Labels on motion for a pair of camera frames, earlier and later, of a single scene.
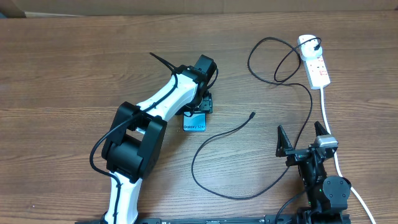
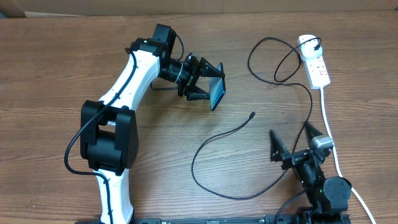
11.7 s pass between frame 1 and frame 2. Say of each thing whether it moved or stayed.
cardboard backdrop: stayed
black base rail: stayed
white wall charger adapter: stayed
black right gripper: moved
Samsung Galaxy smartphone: moved
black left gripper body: moved
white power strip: stayed
